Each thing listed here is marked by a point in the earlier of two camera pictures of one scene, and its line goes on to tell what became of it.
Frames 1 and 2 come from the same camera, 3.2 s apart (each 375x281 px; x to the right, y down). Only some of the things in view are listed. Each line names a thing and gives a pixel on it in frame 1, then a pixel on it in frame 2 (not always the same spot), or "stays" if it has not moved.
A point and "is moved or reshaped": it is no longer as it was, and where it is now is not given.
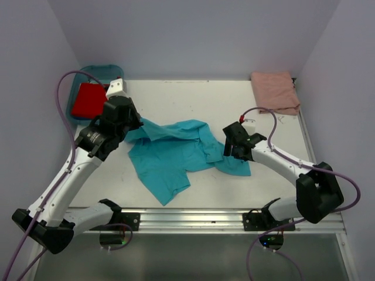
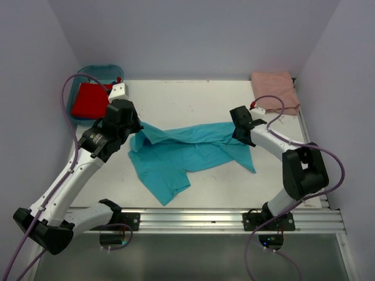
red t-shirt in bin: (89, 99) stays
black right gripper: (227, 150) → (235, 136)
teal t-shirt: (167, 150) is moved or reshaped
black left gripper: (136, 122) stays
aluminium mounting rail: (163, 220) stays
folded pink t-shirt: (275, 90) stays
